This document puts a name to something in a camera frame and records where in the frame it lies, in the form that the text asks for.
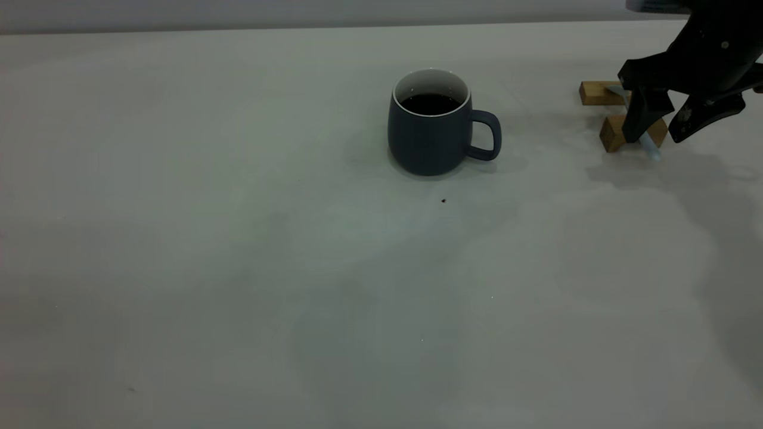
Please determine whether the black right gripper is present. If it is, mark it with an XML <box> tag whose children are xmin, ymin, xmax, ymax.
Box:
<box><xmin>618</xmin><ymin>0</ymin><xmax>763</xmax><ymax>144</ymax></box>

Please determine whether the spoon with pale blue handle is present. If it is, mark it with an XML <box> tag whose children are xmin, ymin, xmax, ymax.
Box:
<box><xmin>605</xmin><ymin>85</ymin><xmax>662</xmax><ymax>161</ymax></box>

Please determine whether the dark grey mug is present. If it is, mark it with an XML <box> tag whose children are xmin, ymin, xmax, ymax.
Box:
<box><xmin>387</xmin><ymin>69</ymin><xmax>503</xmax><ymax>177</ymax></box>

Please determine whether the dark coffee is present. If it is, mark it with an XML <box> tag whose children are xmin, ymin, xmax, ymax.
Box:
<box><xmin>401</xmin><ymin>92</ymin><xmax>463</xmax><ymax>116</ymax></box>

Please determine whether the arched wooden block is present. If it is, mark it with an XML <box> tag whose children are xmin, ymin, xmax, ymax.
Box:
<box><xmin>599</xmin><ymin>114</ymin><xmax>668</xmax><ymax>153</ymax></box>

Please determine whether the rectangular wooden block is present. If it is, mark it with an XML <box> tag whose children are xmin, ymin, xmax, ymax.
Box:
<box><xmin>579</xmin><ymin>80</ymin><xmax>631</xmax><ymax>107</ymax></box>

